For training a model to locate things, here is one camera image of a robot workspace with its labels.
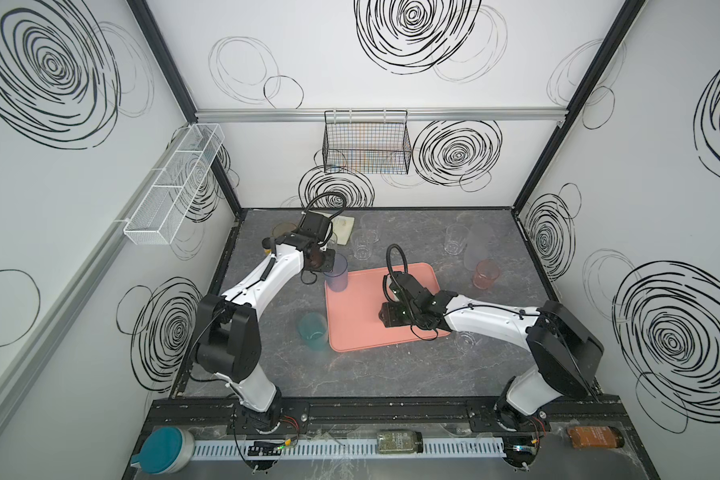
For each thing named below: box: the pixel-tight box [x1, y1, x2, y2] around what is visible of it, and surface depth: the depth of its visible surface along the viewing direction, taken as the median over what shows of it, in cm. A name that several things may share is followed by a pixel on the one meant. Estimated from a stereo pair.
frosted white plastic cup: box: [464, 224, 496, 271], surface depth 104 cm
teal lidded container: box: [131, 426, 195, 474], surface depth 65 cm
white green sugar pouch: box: [330, 215, 355, 245], surface depth 114 cm
